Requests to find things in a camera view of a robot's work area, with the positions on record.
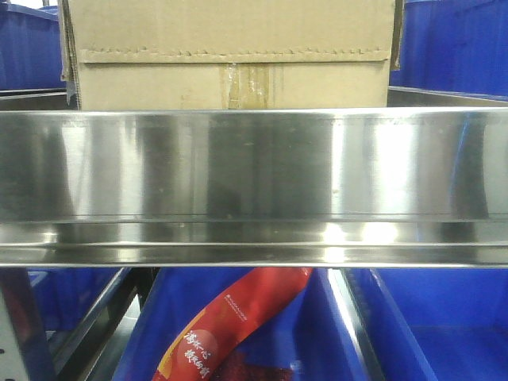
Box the blue bin lower middle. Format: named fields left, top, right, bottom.
left=113, top=267, right=370, bottom=380

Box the blue bin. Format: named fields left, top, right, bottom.
left=113, top=267, right=370, bottom=380
left=390, top=1, right=507, bottom=97
left=28, top=267, right=119, bottom=331
left=1, top=1, right=65, bottom=90
left=347, top=268, right=507, bottom=380

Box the stainless steel shelf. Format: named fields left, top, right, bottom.
left=1, top=87, right=507, bottom=267

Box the cardboard box on shelf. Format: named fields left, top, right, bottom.
left=59, top=1, right=404, bottom=110

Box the red snack bag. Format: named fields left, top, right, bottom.
left=152, top=267, right=313, bottom=380

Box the blue bin lower right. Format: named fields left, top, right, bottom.
left=347, top=268, right=507, bottom=380

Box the blue bin lower left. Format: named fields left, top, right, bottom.
left=28, top=267, right=119, bottom=331

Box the blue bin upper right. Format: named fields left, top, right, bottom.
left=390, top=1, right=507, bottom=97

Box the blue bin upper left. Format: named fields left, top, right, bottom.
left=1, top=1, right=65, bottom=90

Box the grey shelf upright post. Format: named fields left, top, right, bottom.
left=0, top=267, right=56, bottom=381

